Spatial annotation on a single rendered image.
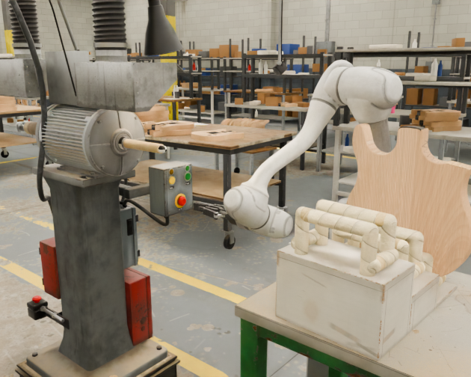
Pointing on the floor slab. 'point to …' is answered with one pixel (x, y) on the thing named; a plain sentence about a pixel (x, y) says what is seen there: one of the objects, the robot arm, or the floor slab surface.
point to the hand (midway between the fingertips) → (201, 207)
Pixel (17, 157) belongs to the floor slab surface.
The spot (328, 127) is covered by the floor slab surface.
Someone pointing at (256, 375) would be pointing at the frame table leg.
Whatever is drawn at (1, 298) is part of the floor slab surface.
